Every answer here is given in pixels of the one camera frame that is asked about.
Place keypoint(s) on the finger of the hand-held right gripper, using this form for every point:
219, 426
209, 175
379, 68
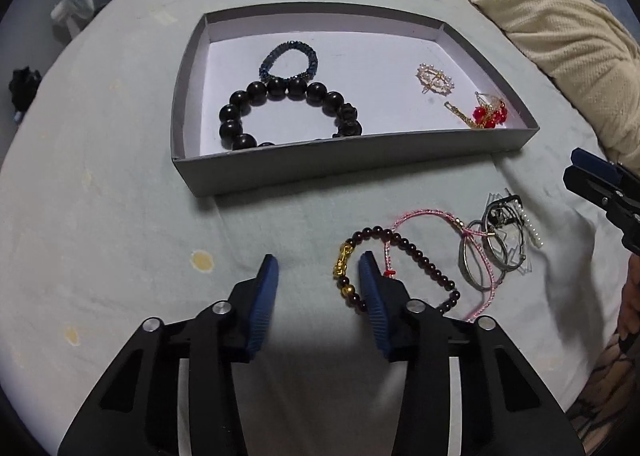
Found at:
595, 162
592, 186

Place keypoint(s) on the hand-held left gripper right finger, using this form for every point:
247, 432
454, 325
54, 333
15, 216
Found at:
375, 308

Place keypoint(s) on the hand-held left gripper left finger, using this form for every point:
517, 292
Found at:
262, 308

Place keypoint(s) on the grey cardboard box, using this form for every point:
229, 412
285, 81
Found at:
325, 161

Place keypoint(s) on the person's right hand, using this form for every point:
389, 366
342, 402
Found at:
631, 301

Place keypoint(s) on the black pearl hair clip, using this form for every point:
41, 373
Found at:
500, 208

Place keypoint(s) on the large silver hoop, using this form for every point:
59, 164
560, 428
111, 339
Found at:
464, 261

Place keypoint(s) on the red bead gold ornament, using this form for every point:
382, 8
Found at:
482, 114

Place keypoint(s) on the small silver hoop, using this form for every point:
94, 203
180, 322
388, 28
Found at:
500, 266

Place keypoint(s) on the dark patterned cloth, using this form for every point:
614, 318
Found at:
607, 386

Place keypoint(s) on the beige textured blanket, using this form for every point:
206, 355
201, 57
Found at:
550, 11

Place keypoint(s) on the gold pearl brooch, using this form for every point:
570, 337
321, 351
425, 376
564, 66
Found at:
425, 74

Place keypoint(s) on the pale green bed sheet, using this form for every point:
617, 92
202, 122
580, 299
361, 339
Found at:
110, 176

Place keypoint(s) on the black object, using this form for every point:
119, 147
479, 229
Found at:
24, 83

